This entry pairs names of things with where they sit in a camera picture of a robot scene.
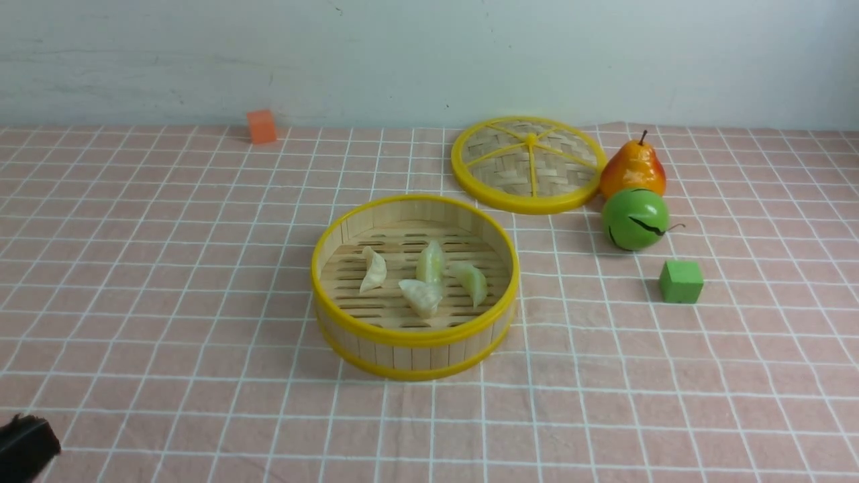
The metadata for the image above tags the pale green dumpling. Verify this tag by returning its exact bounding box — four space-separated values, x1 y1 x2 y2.
416 239 446 287
448 261 489 309

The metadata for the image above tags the cream pleated dumpling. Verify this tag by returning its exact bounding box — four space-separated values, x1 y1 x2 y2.
398 279 443 320

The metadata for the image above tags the white pleated dumpling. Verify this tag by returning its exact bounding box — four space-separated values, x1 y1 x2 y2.
359 246 387 294

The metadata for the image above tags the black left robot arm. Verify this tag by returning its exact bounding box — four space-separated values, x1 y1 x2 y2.
1 415 62 482

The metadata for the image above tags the bamboo steamer tray yellow rim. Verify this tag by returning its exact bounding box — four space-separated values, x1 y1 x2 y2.
310 195 519 381

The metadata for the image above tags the woven steamer lid yellow rim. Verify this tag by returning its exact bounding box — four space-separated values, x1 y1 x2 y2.
450 116 608 216

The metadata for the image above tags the orange foam cube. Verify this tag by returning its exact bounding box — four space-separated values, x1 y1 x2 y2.
246 109 277 146

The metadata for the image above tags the green toy apple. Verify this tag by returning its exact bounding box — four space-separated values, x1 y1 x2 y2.
601 189 686 252

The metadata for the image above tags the orange yellow toy pear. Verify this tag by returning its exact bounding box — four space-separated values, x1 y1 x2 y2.
599 129 668 199

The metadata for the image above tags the green foam cube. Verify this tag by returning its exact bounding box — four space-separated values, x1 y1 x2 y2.
658 260 705 305

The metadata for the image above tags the pink checkered tablecloth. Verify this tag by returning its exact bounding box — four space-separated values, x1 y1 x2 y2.
1 126 858 482

